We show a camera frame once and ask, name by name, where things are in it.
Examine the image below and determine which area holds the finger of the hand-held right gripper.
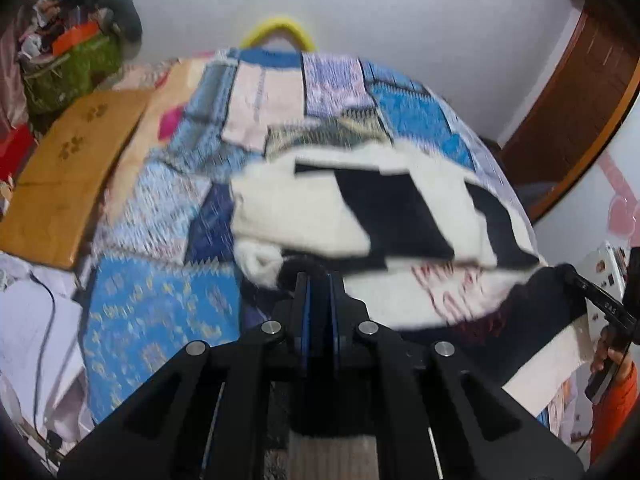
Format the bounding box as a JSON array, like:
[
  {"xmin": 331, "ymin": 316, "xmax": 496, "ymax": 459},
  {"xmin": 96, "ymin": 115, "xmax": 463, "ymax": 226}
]
[{"xmin": 546, "ymin": 262, "xmax": 637, "ymax": 347}]

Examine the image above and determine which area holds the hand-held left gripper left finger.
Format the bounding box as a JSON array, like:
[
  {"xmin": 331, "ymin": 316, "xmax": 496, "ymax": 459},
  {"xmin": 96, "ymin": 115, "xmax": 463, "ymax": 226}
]
[{"xmin": 57, "ymin": 270, "xmax": 322, "ymax": 480}]

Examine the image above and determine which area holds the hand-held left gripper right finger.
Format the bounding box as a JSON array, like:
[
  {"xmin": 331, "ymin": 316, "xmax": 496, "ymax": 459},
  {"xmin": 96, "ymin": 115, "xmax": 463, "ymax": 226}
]
[{"xmin": 327, "ymin": 271, "xmax": 587, "ymax": 480}]

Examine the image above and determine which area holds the black and white striped sweater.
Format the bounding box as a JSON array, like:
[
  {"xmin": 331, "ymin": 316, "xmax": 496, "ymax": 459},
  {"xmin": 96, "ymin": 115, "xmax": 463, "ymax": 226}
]
[{"xmin": 229, "ymin": 139, "xmax": 597, "ymax": 404}]

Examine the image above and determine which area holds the person's right forearm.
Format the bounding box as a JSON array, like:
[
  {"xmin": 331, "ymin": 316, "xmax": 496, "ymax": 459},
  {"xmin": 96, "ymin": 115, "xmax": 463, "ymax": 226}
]
[{"xmin": 589, "ymin": 362, "xmax": 640, "ymax": 467}]

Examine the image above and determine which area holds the pile of clothes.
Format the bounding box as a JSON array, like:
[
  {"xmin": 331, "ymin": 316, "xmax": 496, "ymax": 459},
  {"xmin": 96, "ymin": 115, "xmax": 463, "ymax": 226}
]
[{"xmin": 19, "ymin": 0, "xmax": 109, "ymax": 57}]

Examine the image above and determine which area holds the person's right hand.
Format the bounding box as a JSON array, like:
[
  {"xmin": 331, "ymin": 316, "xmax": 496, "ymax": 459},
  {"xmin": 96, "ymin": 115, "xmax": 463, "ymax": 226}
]
[{"xmin": 591, "ymin": 324, "xmax": 635, "ymax": 378}]

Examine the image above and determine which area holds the white sticker-covered box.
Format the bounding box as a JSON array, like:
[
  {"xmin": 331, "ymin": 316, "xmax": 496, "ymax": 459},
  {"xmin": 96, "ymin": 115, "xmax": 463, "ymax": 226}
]
[{"xmin": 579, "ymin": 241, "xmax": 630, "ymax": 322}]

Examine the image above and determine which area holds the blue patchwork blanket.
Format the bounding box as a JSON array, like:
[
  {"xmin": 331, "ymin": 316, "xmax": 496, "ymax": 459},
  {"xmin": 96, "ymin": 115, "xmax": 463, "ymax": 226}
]
[{"xmin": 79, "ymin": 47, "xmax": 538, "ymax": 428}]

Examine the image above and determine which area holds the brown wooden door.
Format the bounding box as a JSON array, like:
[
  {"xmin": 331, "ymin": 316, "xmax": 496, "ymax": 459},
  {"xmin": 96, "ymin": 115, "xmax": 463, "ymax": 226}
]
[{"xmin": 500, "ymin": 10, "xmax": 640, "ymax": 223}]

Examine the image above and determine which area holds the yellow wooden board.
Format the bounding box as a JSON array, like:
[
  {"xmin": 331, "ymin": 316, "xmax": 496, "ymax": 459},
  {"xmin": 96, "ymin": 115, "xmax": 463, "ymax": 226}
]
[{"xmin": 0, "ymin": 88, "xmax": 154, "ymax": 272}]

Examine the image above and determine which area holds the white crumpled sheet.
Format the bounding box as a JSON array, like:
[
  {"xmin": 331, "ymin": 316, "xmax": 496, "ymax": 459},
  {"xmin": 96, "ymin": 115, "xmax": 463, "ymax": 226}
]
[{"xmin": 0, "ymin": 252, "xmax": 97, "ymax": 463}]

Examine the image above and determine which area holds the yellow foam arch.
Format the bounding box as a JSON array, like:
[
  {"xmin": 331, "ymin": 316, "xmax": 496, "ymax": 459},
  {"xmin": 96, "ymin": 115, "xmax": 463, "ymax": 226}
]
[{"xmin": 238, "ymin": 15, "xmax": 317, "ymax": 54}]

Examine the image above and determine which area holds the red box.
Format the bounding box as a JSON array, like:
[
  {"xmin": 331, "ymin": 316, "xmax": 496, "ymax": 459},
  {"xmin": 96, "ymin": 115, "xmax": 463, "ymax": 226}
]
[{"xmin": 0, "ymin": 124, "xmax": 38, "ymax": 183}]

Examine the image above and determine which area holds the green storage bag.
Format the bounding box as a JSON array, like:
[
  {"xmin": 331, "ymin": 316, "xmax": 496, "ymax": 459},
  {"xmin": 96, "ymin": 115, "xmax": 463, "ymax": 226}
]
[{"xmin": 22, "ymin": 34, "xmax": 124, "ymax": 117}]

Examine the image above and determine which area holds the grey plush toy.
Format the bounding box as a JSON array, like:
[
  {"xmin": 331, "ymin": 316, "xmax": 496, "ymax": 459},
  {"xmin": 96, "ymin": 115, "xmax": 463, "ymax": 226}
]
[{"xmin": 94, "ymin": 0, "xmax": 144, "ymax": 45}]

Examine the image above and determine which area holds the black charging cable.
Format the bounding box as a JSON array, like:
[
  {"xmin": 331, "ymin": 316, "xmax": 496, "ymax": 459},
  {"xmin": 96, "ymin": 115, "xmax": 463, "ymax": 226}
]
[{"xmin": 29, "ymin": 271, "xmax": 65, "ymax": 457}]

